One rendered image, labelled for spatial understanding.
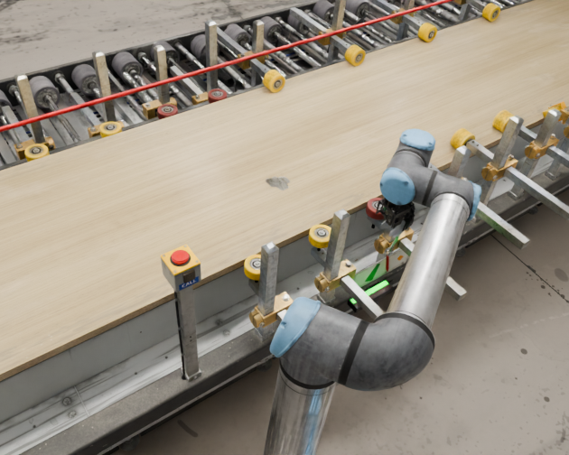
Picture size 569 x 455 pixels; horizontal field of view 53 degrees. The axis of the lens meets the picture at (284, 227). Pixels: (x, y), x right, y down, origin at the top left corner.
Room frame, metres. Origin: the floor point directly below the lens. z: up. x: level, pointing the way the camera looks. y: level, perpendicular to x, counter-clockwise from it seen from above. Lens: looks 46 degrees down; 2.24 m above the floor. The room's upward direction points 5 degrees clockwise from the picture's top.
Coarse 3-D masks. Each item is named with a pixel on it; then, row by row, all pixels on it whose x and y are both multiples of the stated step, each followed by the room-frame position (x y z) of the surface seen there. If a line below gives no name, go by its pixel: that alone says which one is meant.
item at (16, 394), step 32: (480, 160) 1.97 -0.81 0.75; (352, 224) 1.52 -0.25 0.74; (288, 256) 1.33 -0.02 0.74; (224, 288) 1.17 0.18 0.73; (128, 320) 0.96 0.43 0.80; (160, 320) 1.02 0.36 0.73; (64, 352) 0.84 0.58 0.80; (96, 352) 0.89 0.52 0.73; (128, 352) 0.94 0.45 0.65; (0, 384) 0.72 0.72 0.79; (32, 384) 0.77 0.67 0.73; (64, 384) 0.82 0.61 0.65; (224, 384) 1.16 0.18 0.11; (0, 416) 0.70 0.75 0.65
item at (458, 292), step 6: (372, 222) 1.44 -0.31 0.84; (378, 222) 1.42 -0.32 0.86; (384, 228) 1.40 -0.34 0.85; (402, 240) 1.34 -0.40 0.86; (408, 240) 1.34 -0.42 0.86; (402, 246) 1.33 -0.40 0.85; (408, 246) 1.31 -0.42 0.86; (408, 252) 1.30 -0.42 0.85; (450, 282) 1.18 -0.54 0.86; (444, 288) 1.17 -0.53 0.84; (450, 288) 1.16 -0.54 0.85; (456, 288) 1.15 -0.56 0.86; (462, 288) 1.16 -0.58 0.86; (456, 294) 1.14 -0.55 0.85; (462, 294) 1.13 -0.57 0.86; (456, 300) 1.13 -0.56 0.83
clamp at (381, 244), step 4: (404, 232) 1.37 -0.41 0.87; (408, 232) 1.37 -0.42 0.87; (412, 232) 1.37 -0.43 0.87; (380, 236) 1.34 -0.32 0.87; (400, 236) 1.35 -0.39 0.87; (404, 236) 1.35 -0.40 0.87; (408, 236) 1.36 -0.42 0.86; (412, 236) 1.38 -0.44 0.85; (376, 240) 1.33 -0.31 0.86; (380, 240) 1.32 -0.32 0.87; (384, 240) 1.32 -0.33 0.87; (400, 240) 1.34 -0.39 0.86; (376, 244) 1.32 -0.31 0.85; (380, 244) 1.31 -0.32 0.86; (384, 244) 1.31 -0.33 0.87; (388, 244) 1.31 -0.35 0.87; (396, 244) 1.33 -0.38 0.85; (376, 248) 1.32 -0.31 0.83; (380, 248) 1.31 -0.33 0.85; (384, 248) 1.30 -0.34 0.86; (396, 248) 1.34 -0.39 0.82; (380, 252) 1.30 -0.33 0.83; (384, 252) 1.30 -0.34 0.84
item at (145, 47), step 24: (480, 0) 3.75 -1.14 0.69; (528, 0) 3.46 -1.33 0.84; (240, 24) 2.84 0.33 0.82; (456, 24) 3.05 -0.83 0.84; (144, 48) 2.50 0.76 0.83; (48, 72) 2.20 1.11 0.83; (144, 72) 2.46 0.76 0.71; (168, 72) 2.48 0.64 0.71; (240, 72) 2.55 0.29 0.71; (288, 72) 2.78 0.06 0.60; (96, 96) 2.31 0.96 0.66; (192, 96) 2.30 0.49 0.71; (144, 120) 2.12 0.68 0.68; (72, 144) 1.70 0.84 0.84; (0, 168) 1.53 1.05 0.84
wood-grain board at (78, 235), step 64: (384, 64) 2.43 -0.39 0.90; (448, 64) 2.48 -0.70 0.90; (512, 64) 2.54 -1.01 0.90; (192, 128) 1.80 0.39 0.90; (256, 128) 1.84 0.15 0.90; (320, 128) 1.88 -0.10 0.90; (384, 128) 1.92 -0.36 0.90; (448, 128) 1.96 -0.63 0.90; (0, 192) 1.35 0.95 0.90; (64, 192) 1.37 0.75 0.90; (128, 192) 1.40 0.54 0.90; (192, 192) 1.43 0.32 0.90; (256, 192) 1.46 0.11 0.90; (320, 192) 1.50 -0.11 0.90; (0, 256) 1.07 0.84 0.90; (64, 256) 1.10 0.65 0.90; (128, 256) 1.12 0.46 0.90; (0, 320) 0.85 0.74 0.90; (64, 320) 0.87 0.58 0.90
